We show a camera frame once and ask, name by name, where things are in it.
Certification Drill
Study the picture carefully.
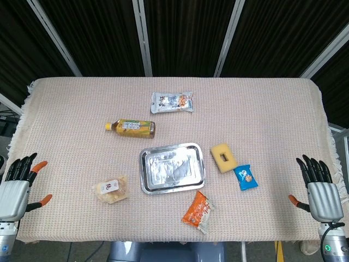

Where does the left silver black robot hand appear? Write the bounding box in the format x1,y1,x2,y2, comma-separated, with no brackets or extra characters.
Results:
0,152,53,222

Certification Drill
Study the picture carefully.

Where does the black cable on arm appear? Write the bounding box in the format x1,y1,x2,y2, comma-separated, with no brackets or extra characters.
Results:
320,222,346,262

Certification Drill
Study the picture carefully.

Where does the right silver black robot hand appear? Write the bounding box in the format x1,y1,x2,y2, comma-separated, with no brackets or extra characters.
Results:
288,154,344,222

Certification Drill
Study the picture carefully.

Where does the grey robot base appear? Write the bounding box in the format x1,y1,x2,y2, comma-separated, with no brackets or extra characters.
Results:
108,241,227,262

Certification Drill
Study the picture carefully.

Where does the silver metal tray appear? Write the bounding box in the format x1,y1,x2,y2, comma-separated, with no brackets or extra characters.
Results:
139,142,207,195

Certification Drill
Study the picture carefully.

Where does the beige woven tablecloth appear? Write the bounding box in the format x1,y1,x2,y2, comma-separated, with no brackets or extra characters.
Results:
7,77,345,245

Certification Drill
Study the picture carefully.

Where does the blue cookie packet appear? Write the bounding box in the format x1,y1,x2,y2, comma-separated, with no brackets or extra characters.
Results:
233,163,258,191

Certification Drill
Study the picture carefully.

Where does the yellow tea bottle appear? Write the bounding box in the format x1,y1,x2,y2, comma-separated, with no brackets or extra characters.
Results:
105,118,157,139

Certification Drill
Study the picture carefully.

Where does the yellow sponge with hole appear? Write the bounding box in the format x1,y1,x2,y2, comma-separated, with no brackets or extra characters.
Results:
210,144,238,174

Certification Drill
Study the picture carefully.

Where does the orange white snack packet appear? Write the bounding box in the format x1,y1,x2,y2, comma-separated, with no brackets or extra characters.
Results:
182,190,215,235

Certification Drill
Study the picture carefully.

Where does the clear bag of pastries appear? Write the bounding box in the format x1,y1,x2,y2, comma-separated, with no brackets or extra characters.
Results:
92,175,129,204

